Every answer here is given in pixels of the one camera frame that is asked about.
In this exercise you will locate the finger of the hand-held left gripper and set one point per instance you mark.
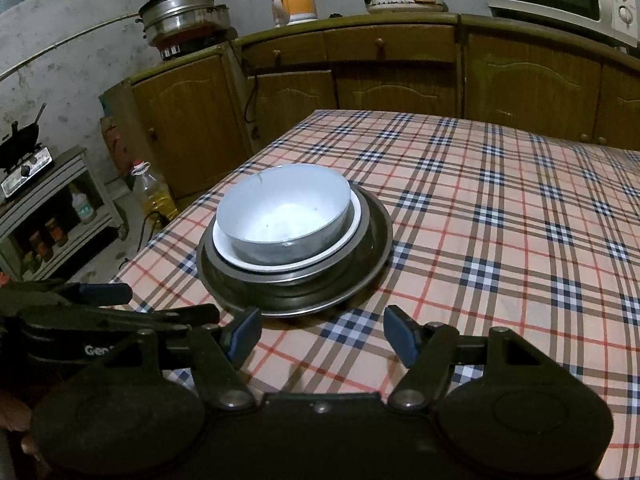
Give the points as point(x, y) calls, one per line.
point(110, 292)
point(190, 316)

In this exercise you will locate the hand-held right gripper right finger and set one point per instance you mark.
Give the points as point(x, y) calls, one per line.
point(402, 332)

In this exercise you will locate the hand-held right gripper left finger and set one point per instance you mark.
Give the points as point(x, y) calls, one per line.
point(245, 332)

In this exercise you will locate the large steel plate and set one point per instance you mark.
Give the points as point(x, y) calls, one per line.
point(300, 305)

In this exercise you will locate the medium steel plate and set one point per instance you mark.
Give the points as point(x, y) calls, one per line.
point(295, 278)

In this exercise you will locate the wide white bowl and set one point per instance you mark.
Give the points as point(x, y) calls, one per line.
point(226, 245)

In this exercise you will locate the deep white bowl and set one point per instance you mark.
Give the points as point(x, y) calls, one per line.
point(280, 210)

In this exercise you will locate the dark sauce jar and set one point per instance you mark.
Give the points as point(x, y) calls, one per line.
point(38, 245)
point(56, 232)

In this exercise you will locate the white plastic bottle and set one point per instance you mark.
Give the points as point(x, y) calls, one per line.
point(85, 207)

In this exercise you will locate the cooking oil bottle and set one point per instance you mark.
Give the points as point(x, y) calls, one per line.
point(155, 195)

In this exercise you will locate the plaid tablecloth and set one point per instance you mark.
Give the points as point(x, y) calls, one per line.
point(500, 260)

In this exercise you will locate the grey stove stand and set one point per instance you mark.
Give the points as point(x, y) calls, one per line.
point(70, 165)

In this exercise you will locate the steel gas stove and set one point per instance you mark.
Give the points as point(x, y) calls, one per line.
point(25, 172)

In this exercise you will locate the brown wooden cabinet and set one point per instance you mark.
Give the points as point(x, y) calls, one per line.
point(400, 75)

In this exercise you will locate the black induction cooker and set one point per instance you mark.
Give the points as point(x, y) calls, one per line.
point(190, 47)

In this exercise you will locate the steel steamer pot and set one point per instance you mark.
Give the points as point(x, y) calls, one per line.
point(175, 10)

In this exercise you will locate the steel cooking pot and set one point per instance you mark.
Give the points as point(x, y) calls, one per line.
point(220, 15)

